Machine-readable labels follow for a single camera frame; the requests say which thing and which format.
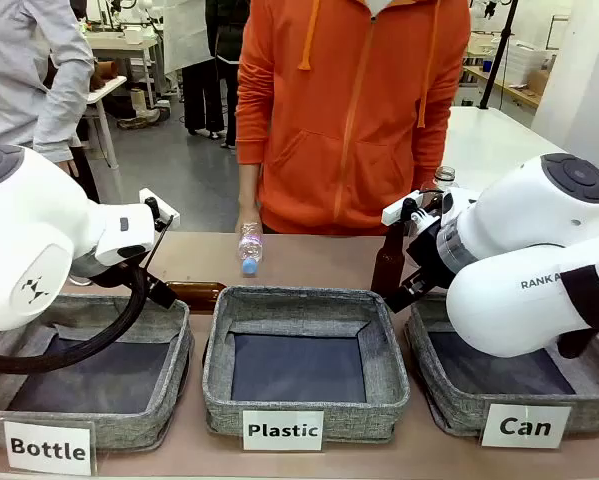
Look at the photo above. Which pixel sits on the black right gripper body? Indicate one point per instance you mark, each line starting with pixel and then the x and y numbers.
pixel 429 250

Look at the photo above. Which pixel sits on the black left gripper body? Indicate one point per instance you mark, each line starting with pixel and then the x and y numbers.
pixel 135 272

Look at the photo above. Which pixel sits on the brown glass bottle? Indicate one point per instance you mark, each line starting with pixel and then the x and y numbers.
pixel 381 275
pixel 199 296

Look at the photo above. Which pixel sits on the clear plastic bottle blue cap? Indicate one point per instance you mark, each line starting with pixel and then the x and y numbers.
pixel 250 247

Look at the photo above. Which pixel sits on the orange-hoodie person's right forearm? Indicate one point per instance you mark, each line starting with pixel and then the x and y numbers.
pixel 248 182

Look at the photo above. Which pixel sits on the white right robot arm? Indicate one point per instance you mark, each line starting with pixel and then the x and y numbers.
pixel 519 210

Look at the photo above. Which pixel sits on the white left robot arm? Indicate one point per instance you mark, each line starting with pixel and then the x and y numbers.
pixel 29 225

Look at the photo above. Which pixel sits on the grey fabric basket labelled Bottle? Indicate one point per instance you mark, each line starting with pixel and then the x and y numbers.
pixel 171 350

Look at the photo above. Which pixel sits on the grey fabric basket labelled Plastic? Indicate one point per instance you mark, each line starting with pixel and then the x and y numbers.
pixel 299 305

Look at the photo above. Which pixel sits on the grey fabric basket labelled Can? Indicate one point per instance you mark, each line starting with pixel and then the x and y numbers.
pixel 444 395

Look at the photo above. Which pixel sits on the white Can label sign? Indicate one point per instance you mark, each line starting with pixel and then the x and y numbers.
pixel 525 426

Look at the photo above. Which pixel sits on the orange-hoodie person's right hand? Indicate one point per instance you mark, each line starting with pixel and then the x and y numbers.
pixel 248 215

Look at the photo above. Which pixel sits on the grey-shirt person's hand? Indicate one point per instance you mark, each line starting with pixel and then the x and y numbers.
pixel 71 169

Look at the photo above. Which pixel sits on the large white table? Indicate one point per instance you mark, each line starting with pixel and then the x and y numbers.
pixel 484 140

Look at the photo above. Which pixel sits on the person in orange hoodie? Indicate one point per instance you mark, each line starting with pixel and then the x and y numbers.
pixel 349 100

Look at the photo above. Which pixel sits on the white Plastic label sign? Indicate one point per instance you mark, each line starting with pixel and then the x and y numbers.
pixel 283 430

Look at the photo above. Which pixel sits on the wooden bench shelf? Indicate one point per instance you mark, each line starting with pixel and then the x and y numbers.
pixel 509 87

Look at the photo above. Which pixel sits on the small white table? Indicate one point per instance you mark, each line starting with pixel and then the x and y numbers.
pixel 104 90

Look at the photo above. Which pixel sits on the person in dark clothes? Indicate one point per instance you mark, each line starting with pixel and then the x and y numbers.
pixel 204 100

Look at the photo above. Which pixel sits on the white Bottle label sign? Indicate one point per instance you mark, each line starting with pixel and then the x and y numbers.
pixel 49 447

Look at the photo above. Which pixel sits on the brown cylinder object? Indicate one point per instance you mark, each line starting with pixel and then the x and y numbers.
pixel 104 74

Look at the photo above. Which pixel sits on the black tripod pole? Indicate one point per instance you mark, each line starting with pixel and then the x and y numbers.
pixel 496 55

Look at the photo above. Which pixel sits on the stacked white boxes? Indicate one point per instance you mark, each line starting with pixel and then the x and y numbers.
pixel 526 55

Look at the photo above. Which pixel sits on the white workbench desk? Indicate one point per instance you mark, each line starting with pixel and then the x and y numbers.
pixel 129 47

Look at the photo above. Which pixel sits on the person in grey shirt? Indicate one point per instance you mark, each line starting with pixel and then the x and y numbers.
pixel 14 70

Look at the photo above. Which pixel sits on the hanging white coat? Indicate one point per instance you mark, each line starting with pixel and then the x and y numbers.
pixel 186 35

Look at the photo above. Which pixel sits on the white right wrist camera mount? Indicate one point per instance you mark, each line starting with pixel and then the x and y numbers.
pixel 394 212

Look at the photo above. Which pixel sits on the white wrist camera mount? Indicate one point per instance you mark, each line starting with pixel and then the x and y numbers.
pixel 394 212
pixel 172 214

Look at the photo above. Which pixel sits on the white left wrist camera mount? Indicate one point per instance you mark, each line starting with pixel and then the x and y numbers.
pixel 172 214

